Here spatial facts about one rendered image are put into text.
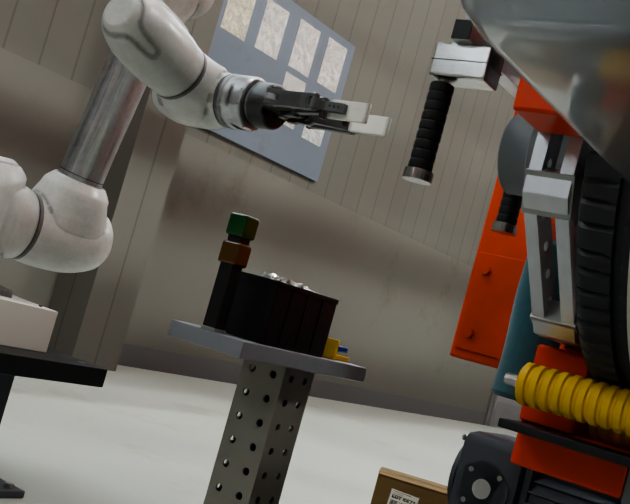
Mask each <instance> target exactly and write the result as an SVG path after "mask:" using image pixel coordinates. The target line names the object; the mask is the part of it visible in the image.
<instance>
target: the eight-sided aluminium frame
mask: <svg viewBox="0 0 630 504"><path fill-rule="evenodd" d="M563 136H564V135H559V134H551V133H543V132H538V134H537V138H536V142H535V146H534V149H533V153H532V157H531V161H530V164H529V168H527V169H525V176H524V186H523V191H522V205H521V212H522V213H524V221H525V234H526V246H527V258H528V271H529V283H530V296H531V308H532V312H531V314H530V319H531V321H532V323H533V332H534V333H535V334H537V335H538V336H539V337H542V338H546V339H550V340H553V341H555V342H558V343H560V344H563V345H566V346H569V347H573V348H581V342H580V338H579V330H578V324H577V313H576V298H575V284H576V283H575V265H576V262H575V256H576V246H577V244H576V238H577V225H578V220H579V218H578V215H579V206H580V200H581V190H582V183H583V179H584V170H585V165H586V159H587V154H588V151H589V144H588V143H587V142H586V141H585V140H584V139H583V138H582V137H575V136H570V137H569V141H568V145H567V149H566V152H565V156H564V160H563V164H562V167H561V169H555V166H556V163H557V159H558V155H559V151H560V147H561V144H562V140H563ZM551 218H555V228H556V244H557V261H558V277H559V294H560V301H557V300H556V287H555V271H554V256H553V240H552V224H551Z"/></svg>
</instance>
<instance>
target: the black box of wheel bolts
mask: <svg viewBox="0 0 630 504"><path fill-rule="evenodd" d="M338 303H339V300H338V299H335V298H331V297H328V296H325V295H322V294H319V293H316V292H314V291H312V290H310V289H309V288H308V287H307V286H303V284H302V283H295V282H294V281H293V280H292V279H289V280H288V279H287V278H284V277H280V276H276V275H275V274H266V272H263V273H261V274H260V275H255V274H251V273H248V272H243V271H242V272H241V275H240V279H239V282H238V286H237V289H236V293H235V296H234V300H233V303H232V307H231V310H230V314H229V317H228V321H227V324H226V328H225V331H226V333H227V334H230V335H233V336H237V337H240V338H243V339H246V340H249V341H253V342H256V343H259V344H263V345H267V346H272V347H276V348H281V349H285V350H290V351H294V352H298V353H303V354H307V355H312V356H316V357H322V356H323V352H324V349H325V345H326V341H327V338H328V334H329V331H330V327H331V323H332V320H333V316H334V312H335V309H336V305H338Z"/></svg>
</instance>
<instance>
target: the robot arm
mask: <svg viewBox="0 0 630 504"><path fill-rule="evenodd" d="M213 3H214V0H111V1H110V2H109V3H108V4H107V6H106V7H105V9H104V11H103V14H102V18H101V27H102V32H103V35H104V37H105V40H106V42H107V44H108V46H109V48H110V49H111V50H110V52H109V55H108V57H107V59H106V62H105V64H104V66H103V69H102V71H101V73H100V75H99V78H98V80H97V82H96V85H95V87H94V89H93V92H92V94H91V96H90V98H89V101H88V103H87V105H86V108H85V110H84V112H83V115H82V117H81V119H80V121H79V124H78V126H77V128H76V131H75V133H74V135H73V138H72V140H71V142H70V144H69V147H68V149H67V151H66V154H65V156H64V158H63V161H62V163H61V165H60V167H59V170H58V169H55V170H53V171H51V172H49V173H47V174H45V175H44V176H43V177H42V179H41V180H40V181H39V182H38V183H37V184H36V186H35V187H34V188H33V189H32V190H31V189H29V188H28V187H27V186H25V185H26V181H27V178H26V175H25V173H24V171H23V169H22V168H21V167H20V166H19V165H18V164H17V163H16V161H14V160H13V159H9V158H5V157H1V156H0V260H1V258H10V259H13V260H16V261H18V262H21V263H23V264H26V265H29V266H33V267H36V268H40V269H44V270H48V271H54V272H60V273H78V272H85V271H89V270H93V269H95V268H97V267H98V266H99V265H101V264H102V263H103V262H104V261H105V260H106V258H107V257H108V255H109V253H110V251H111V248H112V243H113V229H112V225H111V222H110V220H109V218H108V217H107V207H108V203H109V202H108V197H107V194H106V191H105V190H104V189H103V188H102V186H103V184H104V182H105V179H106V177H107V175H108V172H109V170H110V168H111V166H112V163H113V161H114V159H115V156H116V154H117V152H118V150H119V147H120V145H121V143H122V141H123V138H124V136H125V134H126V131H127V129H128V127H129V125H130V122H131V120H132V118H133V115H134V113H135V111H136V109H137V106H138V104H139V102H140V99H141V97H142V95H143V93H144V90H145V88H146V86H148V87H149V88H151V89H152V98H153V102H154V105H155V106H156V108H157V109H158V111H159V112H161V113H162V114H163V115H164V116H166V117H167V118H169V119H170V120H172V121H175V122H177V123H179V124H182V125H186V126H190V127H195V128H201V129H213V130H217V129H222V128H229V129H238V130H244V131H245V130H247V131H251V132H252V131H257V130H259V129H267V130H276V129H278V128H280V127H281V126H282V125H283V124H284V123H285V122H286V121H287V123H289V124H294V125H298V124H301V125H305V126H306V128H307V129H316V130H324V131H330V132H337V133H343V134H349V135H356V133H361V134H368V135H375V136H382V137H387V136H388V132H389V129H390V125H391V122H392V118H390V117H383V116H376V115H369V114H370V111H371V107H372V105H371V104H370V103H362V102H353V101H345V100H337V99H332V100H331V102H330V99H328V98H326V97H324V98H320V96H321V95H319V94H318V93H309V92H298V91H288V90H285V88H284V87H283V86H282V85H280V84H277V83H268V82H265V81H264V80H263V79H262V78H259V77H254V76H245V75H240V74H231V73H229V72H227V70H226V69H225V68H224V67H222V66H221V65H219V64H218V63H216V62H215V61H213V60H212V59H210V58H209V57H208V56H207V55H206V54H204V53H203V52H202V51H201V49H200V48H199V47H198V46H197V44H196V43H195V41H194V39H193V38H192V37H191V35H190V34H189V33H188V29H187V28H186V26H185V25H184V23H185V22H186V21H187V20H195V19H198V18H200V17H202V16H203V15H205V14H206V13H207V12H208V10H209V9H210V8H211V6H212V5H213ZM0 295H1V296H5V297H9V298H12V296H13V291H12V290H10V289H8V288H6V287H4V286H3V285H1V284H0Z"/></svg>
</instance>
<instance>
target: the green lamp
mask: <svg viewBox="0 0 630 504"><path fill-rule="evenodd" d="M258 225H259V220H258V219H256V218H253V217H251V216H248V215H245V214H240V213H235V212H232V213H231V215H230V218H229V222H228V225H227V229H226V233H227V234H230V235H234V236H238V237H242V238H245V239H247V240H250V241H253V240H254V239H255V235H256V232H257V228H258Z"/></svg>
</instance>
